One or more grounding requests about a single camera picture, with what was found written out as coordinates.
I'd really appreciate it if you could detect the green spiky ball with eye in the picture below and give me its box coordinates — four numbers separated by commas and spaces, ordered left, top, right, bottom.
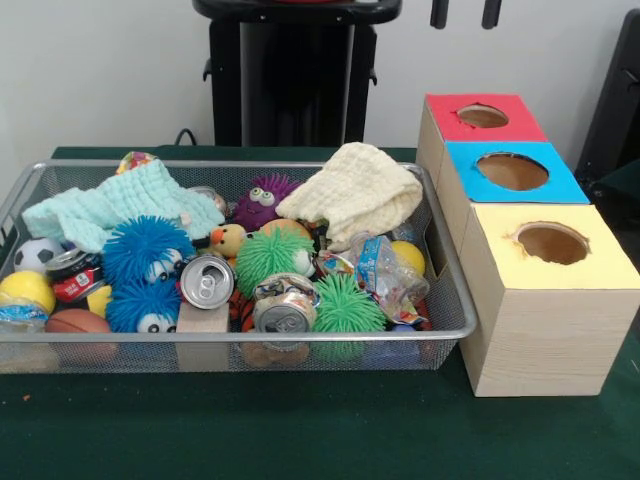
234, 227, 317, 300

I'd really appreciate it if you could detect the yellow duck plush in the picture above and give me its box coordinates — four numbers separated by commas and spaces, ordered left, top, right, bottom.
197, 223, 247, 261

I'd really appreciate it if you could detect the crushed printed drink can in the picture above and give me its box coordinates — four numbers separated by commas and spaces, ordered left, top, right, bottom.
251, 273, 321, 337

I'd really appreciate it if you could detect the wooden box with three holes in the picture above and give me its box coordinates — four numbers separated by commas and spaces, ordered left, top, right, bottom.
415, 92, 640, 399

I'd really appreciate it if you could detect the silver mesh bin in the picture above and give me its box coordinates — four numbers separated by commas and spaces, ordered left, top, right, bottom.
0, 158, 479, 375

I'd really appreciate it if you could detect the black upright panel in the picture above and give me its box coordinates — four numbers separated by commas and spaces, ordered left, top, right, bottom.
574, 8, 640, 174

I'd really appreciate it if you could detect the cream waffle cloth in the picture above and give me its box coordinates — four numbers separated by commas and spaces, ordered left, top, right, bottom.
275, 141, 425, 253

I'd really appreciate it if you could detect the dark green side-table cloth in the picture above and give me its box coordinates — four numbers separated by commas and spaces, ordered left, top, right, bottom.
579, 158, 640, 229

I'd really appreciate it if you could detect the crushed clear plastic bottle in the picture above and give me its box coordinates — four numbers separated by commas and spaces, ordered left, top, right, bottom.
349, 230, 431, 324

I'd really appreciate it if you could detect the purple spiky monster toy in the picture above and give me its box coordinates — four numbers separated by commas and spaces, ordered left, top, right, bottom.
232, 174, 292, 232

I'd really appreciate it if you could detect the plain green spiky ball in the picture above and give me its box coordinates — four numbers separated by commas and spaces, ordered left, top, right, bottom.
312, 273, 386, 335

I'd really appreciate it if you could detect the mint green waffle cloth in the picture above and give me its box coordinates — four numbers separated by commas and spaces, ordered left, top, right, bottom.
21, 158, 226, 254

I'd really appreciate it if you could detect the silver drink can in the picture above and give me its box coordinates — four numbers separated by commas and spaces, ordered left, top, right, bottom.
178, 253, 237, 307

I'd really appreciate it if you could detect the large blue spiky toy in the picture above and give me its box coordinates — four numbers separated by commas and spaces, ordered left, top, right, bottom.
102, 214, 197, 289

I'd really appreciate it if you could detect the small blue spiky toy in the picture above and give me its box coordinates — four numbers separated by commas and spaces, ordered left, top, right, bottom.
104, 279, 184, 335

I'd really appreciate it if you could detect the dark green table cloth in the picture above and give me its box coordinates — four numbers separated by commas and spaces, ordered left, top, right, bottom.
0, 145, 640, 480

